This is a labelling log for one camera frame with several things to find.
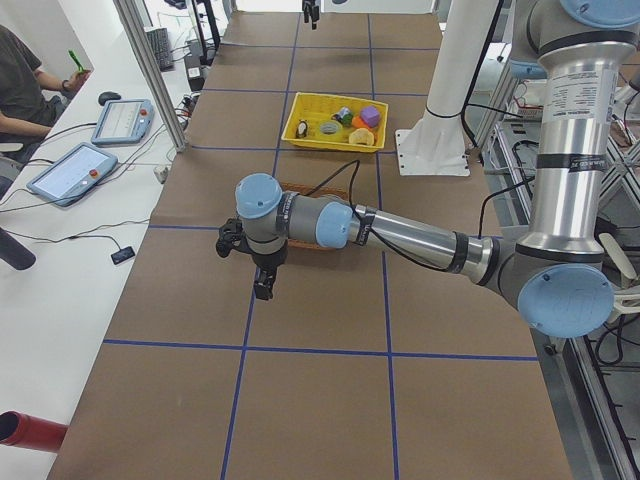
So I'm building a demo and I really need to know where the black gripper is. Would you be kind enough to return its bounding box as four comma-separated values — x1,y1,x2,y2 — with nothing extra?
251,248,287,300

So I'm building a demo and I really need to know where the yellow tape roll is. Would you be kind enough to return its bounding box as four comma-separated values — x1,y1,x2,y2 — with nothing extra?
318,120,342,137

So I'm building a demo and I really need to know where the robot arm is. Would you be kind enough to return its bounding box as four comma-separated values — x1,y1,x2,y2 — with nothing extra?
216,1,639,338

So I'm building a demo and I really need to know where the brown wicker basket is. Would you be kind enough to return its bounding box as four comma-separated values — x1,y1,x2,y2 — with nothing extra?
281,182,348,251

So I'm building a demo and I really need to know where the yellow plastic basket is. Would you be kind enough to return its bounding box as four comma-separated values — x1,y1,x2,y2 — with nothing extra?
281,92,388,153

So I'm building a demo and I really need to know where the purple cube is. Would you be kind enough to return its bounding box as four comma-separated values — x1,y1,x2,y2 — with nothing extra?
359,105,381,128

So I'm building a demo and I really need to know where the toy carrot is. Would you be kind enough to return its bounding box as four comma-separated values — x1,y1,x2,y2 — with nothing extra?
351,115,369,128

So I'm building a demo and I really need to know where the toy bread piece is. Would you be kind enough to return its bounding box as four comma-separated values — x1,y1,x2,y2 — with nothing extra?
348,128,376,147

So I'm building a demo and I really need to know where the small black device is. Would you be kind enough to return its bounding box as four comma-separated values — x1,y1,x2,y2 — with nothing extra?
110,246,135,265

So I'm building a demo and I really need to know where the black keyboard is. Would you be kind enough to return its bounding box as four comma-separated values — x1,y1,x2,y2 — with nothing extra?
145,27,174,71

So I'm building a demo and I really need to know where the white pillar with base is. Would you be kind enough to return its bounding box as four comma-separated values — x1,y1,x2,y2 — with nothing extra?
396,0,500,177

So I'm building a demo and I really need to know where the far teach pendant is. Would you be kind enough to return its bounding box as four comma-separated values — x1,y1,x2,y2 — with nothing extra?
91,99,154,146

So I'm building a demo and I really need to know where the teach pendant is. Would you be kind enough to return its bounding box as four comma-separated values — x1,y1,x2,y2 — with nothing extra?
27,143,117,207
91,99,154,146

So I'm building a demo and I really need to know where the black computer mouse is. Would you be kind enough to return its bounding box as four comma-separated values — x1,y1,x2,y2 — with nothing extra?
98,91,121,106

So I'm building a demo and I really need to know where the near teach pendant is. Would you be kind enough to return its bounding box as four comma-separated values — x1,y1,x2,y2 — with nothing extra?
27,143,117,207

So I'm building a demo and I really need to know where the green toy object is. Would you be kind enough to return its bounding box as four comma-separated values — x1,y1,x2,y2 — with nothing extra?
68,49,87,73

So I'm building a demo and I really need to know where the black water bottle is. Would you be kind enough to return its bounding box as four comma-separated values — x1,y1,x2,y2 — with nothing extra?
0,229,36,271

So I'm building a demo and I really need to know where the red bottle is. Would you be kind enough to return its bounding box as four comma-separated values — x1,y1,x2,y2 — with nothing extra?
1,411,68,453

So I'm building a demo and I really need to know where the seated person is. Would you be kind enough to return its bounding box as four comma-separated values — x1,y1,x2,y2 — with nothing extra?
1,27,91,163

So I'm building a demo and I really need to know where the white office chair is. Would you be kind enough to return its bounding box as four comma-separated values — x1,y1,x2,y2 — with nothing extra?
598,233,639,324

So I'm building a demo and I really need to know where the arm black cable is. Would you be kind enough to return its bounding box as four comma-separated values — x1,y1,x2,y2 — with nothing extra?
299,159,451,271

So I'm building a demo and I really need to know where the aluminium frame post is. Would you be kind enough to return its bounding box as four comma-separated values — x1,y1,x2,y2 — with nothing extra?
113,0,187,153

